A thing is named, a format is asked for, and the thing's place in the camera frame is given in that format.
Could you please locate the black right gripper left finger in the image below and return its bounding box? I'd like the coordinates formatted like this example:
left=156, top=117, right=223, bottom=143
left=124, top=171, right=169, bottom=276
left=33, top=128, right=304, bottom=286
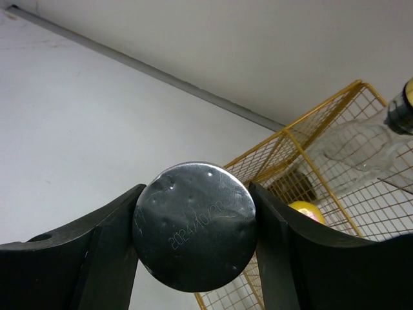
left=1, top=185, right=145, bottom=309

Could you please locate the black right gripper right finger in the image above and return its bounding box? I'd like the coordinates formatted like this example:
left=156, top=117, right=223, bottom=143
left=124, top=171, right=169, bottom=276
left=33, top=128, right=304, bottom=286
left=248, top=183, right=412, bottom=309

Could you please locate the brown sauce bottle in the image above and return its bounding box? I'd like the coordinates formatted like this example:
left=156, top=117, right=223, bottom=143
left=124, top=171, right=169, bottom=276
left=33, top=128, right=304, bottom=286
left=288, top=201, right=325, bottom=225

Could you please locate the spice jar silver lid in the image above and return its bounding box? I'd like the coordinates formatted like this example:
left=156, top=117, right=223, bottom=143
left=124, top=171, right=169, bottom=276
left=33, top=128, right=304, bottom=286
left=132, top=161, right=258, bottom=293

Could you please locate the clear glass oil bottle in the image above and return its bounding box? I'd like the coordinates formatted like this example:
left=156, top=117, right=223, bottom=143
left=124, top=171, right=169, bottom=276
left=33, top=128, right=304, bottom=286
left=307, top=80, right=412, bottom=197

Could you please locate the glass oil bottle dark liquid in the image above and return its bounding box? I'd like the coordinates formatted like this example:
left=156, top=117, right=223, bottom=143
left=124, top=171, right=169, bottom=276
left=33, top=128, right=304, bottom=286
left=267, top=169, right=317, bottom=204

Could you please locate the gold wire basket rack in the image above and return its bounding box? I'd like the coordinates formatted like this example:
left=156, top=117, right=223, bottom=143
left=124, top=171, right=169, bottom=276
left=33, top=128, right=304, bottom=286
left=196, top=80, right=412, bottom=309

